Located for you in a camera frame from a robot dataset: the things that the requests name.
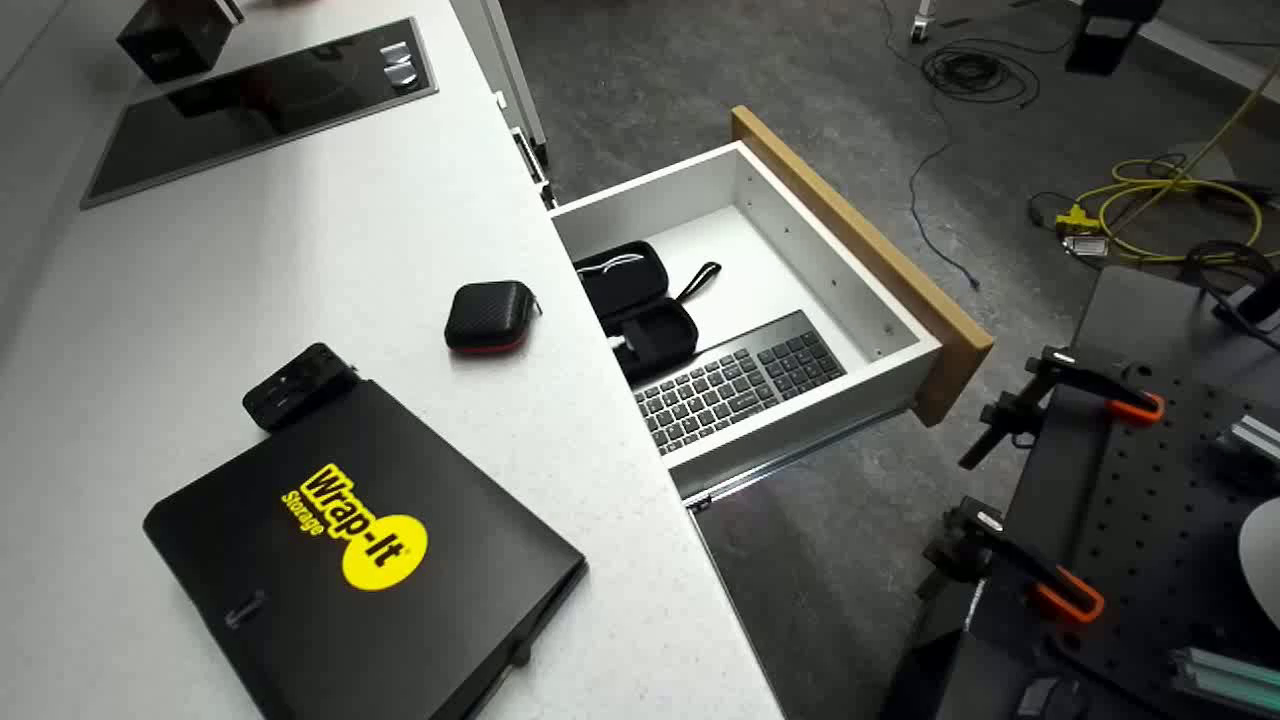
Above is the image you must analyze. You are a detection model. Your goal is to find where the white drawer with wooden front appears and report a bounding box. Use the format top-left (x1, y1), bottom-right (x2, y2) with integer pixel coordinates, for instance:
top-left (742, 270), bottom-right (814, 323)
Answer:
top-left (548, 101), bottom-right (995, 508)

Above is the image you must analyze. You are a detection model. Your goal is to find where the black open zip case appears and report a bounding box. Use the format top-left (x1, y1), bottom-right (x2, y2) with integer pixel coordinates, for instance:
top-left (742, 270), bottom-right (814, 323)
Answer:
top-left (573, 238), bottom-right (723, 391)

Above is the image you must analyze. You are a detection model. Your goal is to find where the grey keyboard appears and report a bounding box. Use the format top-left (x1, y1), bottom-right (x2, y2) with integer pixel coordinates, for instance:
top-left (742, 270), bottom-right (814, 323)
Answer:
top-left (631, 309), bottom-right (848, 460)

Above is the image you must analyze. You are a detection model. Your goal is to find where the small black zip pouch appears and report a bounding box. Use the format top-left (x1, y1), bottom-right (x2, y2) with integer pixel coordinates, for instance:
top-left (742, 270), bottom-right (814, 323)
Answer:
top-left (442, 277), bottom-right (546, 361)

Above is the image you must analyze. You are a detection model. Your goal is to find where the small black device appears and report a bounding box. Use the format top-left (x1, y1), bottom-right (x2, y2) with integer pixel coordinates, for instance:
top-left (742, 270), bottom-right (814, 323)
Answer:
top-left (241, 339), bottom-right (360, 433)

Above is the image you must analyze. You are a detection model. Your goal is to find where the black box with yellow label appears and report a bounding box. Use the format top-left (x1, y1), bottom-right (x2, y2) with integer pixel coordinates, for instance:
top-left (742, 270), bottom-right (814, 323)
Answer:
top-left (142, 378), bottom-right (592, 720)

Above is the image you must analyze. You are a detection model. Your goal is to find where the black glass cooktop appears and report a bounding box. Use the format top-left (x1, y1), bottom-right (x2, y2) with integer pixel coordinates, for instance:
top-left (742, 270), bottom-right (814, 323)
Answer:
top-left (79, 11), bottom-right (442, 213)

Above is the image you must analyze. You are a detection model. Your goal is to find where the black perforated breadboard table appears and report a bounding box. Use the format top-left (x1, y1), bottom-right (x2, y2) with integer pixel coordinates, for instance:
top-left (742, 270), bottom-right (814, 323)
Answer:
top-left (877, 262), bottom-right (1280, 720)

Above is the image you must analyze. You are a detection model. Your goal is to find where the black floor stand base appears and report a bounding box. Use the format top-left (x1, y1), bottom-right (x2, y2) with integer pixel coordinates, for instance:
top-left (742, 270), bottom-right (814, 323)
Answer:
top-left (1062, 0), bottom-right (1170, 80)

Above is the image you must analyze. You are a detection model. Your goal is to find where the black cube box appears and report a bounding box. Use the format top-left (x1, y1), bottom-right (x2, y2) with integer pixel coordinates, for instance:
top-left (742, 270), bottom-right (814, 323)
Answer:
top-left (116, 0), bottom-right (247, 88)

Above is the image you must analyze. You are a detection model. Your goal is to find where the short aluminium extrusion piece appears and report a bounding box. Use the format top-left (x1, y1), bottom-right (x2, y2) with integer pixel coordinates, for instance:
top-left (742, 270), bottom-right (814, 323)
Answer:
top-left (1217, 413), bottom-right (1280, 471)

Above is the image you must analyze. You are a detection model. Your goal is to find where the white round disc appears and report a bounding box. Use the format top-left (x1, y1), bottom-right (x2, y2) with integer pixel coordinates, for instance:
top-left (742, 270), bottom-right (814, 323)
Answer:
top-left (1235, 492), bottom-right (1280, 634)

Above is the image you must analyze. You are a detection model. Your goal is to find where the aluminium extrusion bar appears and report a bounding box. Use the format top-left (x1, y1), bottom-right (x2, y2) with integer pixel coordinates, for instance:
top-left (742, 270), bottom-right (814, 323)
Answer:
top-left (1170, 646), bottom-right (1280, 720)

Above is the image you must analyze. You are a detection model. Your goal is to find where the blue cable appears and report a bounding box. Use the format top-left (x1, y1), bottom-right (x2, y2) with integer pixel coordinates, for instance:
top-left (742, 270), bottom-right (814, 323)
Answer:
top-left (906, 117), bottom-right (987, 297)

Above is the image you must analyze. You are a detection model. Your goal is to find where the black clamp with orange handle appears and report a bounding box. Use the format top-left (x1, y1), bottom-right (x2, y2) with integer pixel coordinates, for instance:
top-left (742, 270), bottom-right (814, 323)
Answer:
top-left (958, 346), bottom-right (1173, 471)
top-left (924, 496), bottom-right (1114, 634)

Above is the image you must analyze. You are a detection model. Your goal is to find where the coiled black cable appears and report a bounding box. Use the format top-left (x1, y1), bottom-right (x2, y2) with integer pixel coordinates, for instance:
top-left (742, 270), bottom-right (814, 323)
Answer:
top-left (918, 38), bottom-right (1044, 114)

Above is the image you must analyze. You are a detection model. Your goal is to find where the yellow cable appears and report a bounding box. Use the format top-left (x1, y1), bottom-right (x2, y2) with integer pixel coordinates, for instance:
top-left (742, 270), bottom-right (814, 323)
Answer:
top-left (1052, 59), bottom-right (1280, 270)

